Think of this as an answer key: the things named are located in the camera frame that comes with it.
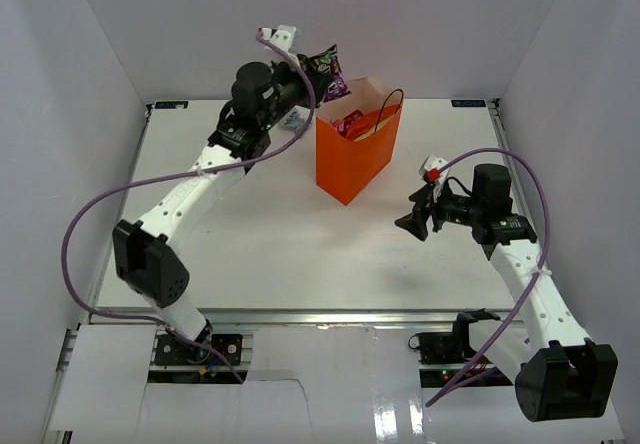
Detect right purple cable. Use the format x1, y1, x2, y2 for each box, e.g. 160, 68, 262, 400
425, 147, 553, 409

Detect orange paper bag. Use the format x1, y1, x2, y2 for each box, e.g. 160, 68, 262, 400
315, 77, 404, 205

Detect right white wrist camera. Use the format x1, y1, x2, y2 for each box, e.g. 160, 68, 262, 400
418, 154, 449, 184

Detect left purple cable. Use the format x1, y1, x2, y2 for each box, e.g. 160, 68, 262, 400
62, 33, 319, 384

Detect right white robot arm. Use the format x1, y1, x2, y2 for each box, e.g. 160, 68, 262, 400
395, 156, 618, 422

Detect large red chips bag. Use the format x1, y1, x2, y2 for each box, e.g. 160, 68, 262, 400
344, 108, 395, 142

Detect silver blue snack packet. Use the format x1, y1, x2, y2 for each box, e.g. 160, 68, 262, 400
279, 106, 308, 133

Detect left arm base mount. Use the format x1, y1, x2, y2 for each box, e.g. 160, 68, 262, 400
153, 333, 243, 368

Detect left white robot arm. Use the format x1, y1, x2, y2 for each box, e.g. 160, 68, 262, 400
112, 56, 333, 363

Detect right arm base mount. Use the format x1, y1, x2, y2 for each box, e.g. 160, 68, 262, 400
407, 331, 475, 365

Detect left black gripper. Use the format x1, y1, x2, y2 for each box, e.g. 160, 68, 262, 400
259, 55, 334, 131

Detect purple cable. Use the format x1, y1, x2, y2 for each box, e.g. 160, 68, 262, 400
62, 33, 319, 384
425, 147, 553, 409

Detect pink candy packet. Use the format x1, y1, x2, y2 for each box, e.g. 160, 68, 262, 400
348, 110, 363, 120

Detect small pink snack packet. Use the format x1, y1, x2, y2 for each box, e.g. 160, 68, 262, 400
330, 119, 349, 136

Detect dark purple candy wrapper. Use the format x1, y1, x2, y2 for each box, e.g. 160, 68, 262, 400
309, 44, 351, 103

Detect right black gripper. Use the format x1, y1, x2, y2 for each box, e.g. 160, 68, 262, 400
395, 178, 483, 241

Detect aluminium table frame rail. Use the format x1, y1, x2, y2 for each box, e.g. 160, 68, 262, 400
84, 308, 571, 326

